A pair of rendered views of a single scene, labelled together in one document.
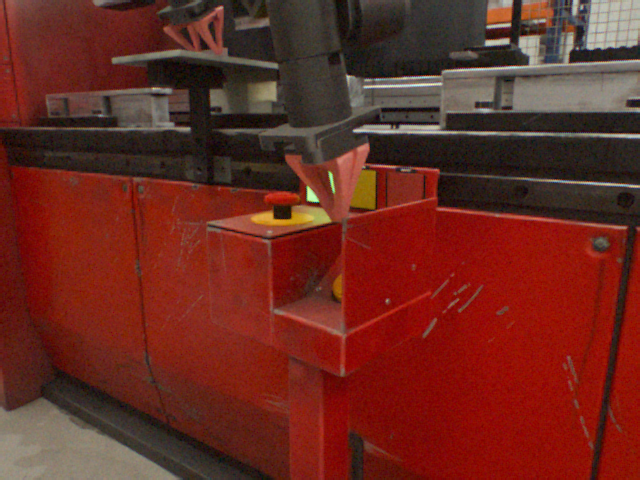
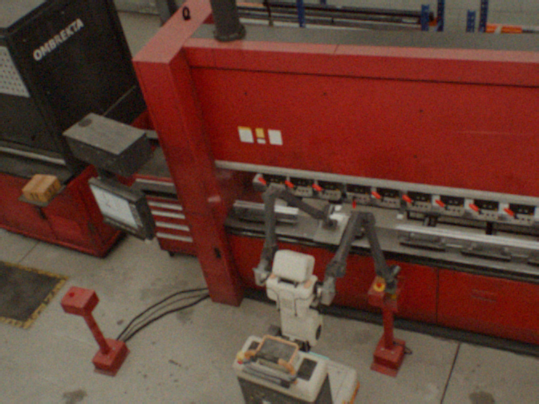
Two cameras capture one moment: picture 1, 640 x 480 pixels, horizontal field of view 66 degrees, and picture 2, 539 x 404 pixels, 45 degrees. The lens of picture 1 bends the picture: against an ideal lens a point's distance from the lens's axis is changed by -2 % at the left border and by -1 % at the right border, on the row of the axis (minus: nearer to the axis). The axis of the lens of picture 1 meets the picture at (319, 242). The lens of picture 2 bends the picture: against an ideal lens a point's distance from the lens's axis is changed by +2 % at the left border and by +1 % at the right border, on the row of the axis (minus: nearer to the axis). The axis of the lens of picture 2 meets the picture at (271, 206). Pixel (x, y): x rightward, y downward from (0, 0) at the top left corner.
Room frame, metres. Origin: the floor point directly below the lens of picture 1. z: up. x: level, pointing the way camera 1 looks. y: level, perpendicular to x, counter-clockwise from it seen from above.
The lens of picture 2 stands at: (-2.09, 0.92, 4.10)
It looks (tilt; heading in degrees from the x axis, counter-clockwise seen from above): 42 degrees down; 354
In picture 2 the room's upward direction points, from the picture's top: 11 degrees counter-clockwise
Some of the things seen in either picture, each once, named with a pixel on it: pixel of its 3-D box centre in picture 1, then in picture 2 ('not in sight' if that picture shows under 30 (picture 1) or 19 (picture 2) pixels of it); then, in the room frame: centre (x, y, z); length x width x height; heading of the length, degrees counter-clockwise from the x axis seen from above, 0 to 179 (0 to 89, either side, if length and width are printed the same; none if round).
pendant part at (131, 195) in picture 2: not in sight; (125, 206); (1.29, 1.52, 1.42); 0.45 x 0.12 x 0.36; 41
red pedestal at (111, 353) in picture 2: not in sight; (95, 329); (1.22, 2.05, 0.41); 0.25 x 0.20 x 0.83; 146
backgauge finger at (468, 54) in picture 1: (481, 57); (403, 205); (1.00, -0.31, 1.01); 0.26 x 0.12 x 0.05; 146
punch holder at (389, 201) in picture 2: not in sight; (388, 193); (0.90, -0.17, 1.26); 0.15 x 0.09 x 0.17; 56
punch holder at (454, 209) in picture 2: not in sight; (452, 201); (0.67, -0.50, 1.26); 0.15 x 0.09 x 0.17; 56
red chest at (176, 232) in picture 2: not in sight; (187, 205); (2.24, 1.19, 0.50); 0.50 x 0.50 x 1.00; 56
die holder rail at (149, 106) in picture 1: (105, 109); (265, 211); (1.42, 0.59, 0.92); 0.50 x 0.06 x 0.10; 56
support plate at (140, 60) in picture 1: (202, 63); (330, 228); (0.99, 0.22, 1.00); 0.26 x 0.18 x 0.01; 146
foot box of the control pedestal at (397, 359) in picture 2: not in sight; (388, 355); (0.51, 0.02, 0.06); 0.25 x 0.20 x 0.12; 139
